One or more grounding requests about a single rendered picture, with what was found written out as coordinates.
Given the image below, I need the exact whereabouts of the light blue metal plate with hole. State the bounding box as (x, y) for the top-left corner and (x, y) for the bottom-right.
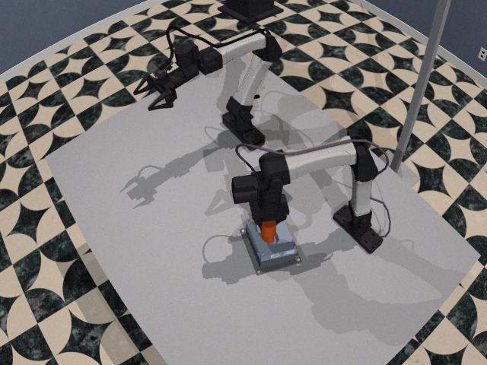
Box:
(246, 221), (298, 262)

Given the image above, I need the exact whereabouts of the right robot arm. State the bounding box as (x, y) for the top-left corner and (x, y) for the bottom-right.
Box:
(174, 31), (282, 145)

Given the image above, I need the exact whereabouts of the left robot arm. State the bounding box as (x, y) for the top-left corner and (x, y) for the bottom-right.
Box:
(231, 129), (383, 252)

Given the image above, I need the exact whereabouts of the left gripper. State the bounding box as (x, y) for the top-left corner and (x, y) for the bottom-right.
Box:
(249, 194), (289, 228)

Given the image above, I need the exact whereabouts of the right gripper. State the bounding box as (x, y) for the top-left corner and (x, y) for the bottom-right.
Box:
(133, 62), (186, 111)

